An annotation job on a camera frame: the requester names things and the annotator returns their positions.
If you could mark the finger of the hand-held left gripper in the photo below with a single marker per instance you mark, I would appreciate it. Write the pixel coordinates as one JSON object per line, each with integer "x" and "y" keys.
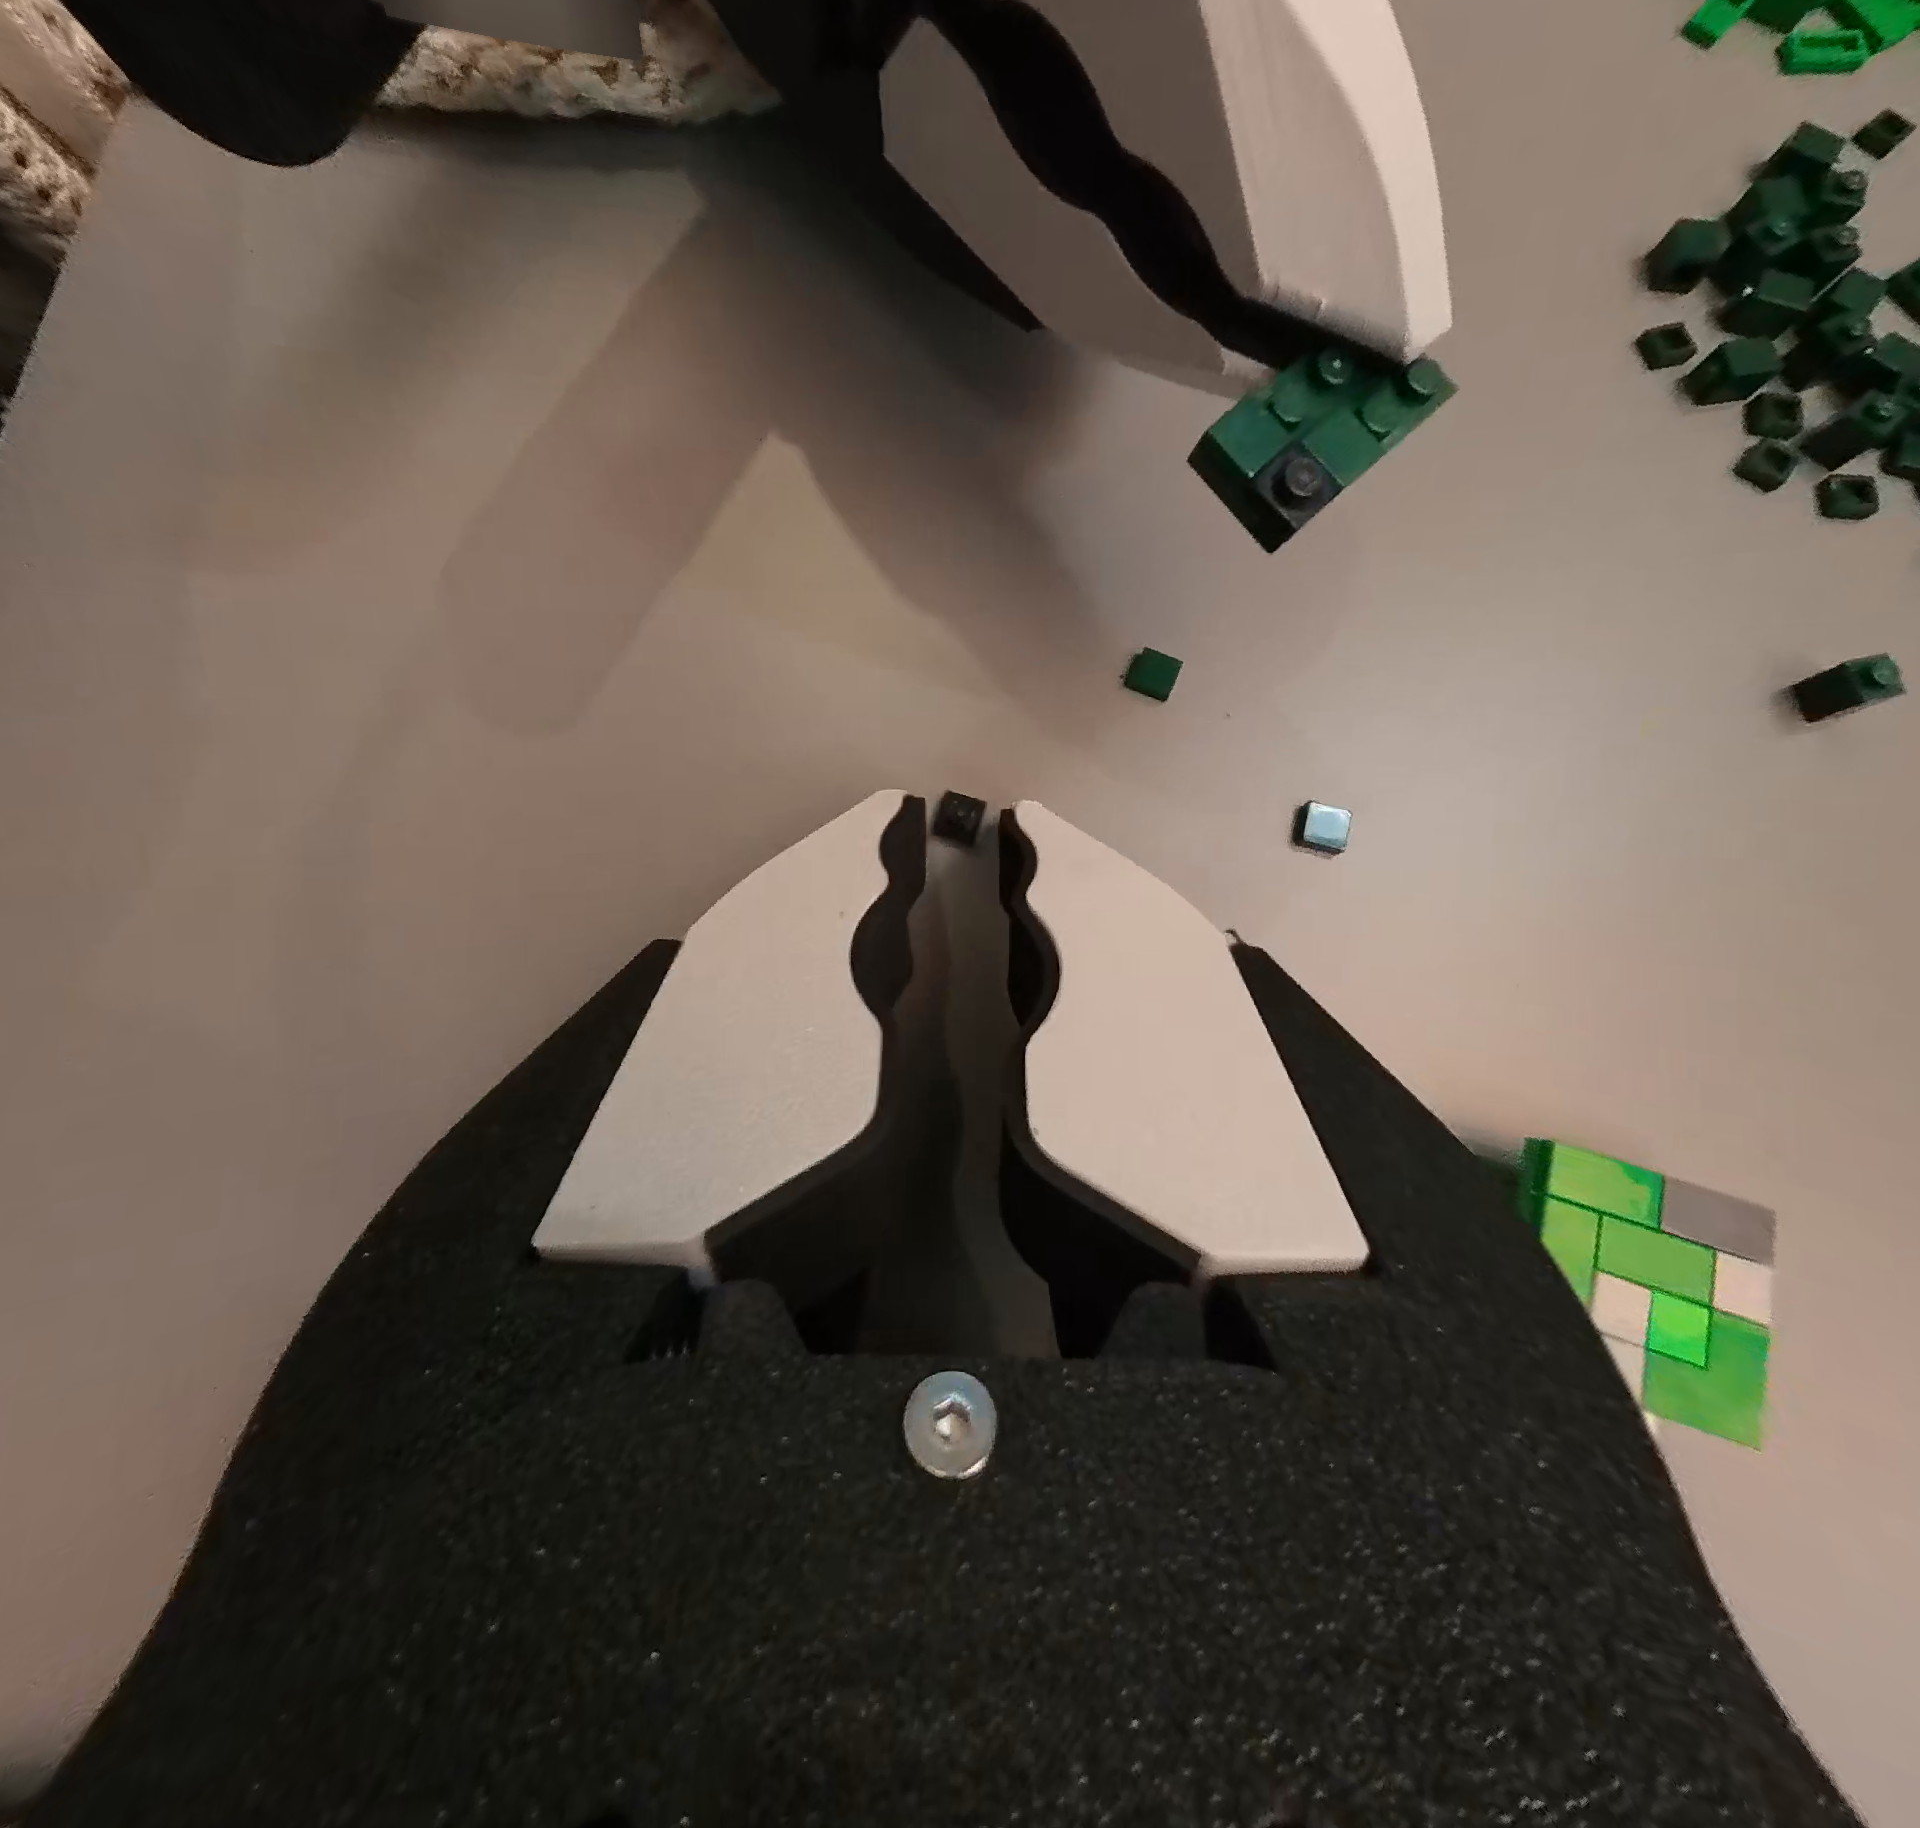
{"x": 1290, "y": 103}
{"x": 1021, "y": 208}

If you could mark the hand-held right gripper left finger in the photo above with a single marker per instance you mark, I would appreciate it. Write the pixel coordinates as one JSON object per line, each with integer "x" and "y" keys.
{"x": 751, "y": 1048}

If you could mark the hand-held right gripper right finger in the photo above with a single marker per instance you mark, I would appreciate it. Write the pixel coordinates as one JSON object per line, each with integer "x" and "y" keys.
{"x": 1171, "y": 1079}

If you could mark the small black lego piece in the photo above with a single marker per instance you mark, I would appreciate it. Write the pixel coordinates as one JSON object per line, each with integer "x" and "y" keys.
{"x": 960, "y": 819}

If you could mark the dark green lego assembly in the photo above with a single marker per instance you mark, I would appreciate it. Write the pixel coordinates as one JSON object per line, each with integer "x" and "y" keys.
{"x": 1321, "y": 433}

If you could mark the small grey lego piece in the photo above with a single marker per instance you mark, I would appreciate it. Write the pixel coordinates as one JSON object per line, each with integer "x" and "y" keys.
{"x": 1322, "y": 831}

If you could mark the small dark green lego piece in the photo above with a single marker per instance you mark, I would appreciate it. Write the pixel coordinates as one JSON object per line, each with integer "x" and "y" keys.
{"x": 1152, "y": 674}

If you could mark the pile of dark green lego pieces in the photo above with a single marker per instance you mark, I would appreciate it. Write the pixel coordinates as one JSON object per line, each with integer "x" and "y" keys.
{"x": 1801, "y": 313}

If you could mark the dark green lego brick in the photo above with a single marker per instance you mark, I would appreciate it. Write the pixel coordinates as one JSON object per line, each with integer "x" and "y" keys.
{"x": 1845, "y": 691}

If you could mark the small green box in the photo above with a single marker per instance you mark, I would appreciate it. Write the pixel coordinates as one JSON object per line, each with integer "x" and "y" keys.
{"x": 1664, "y": 1288}

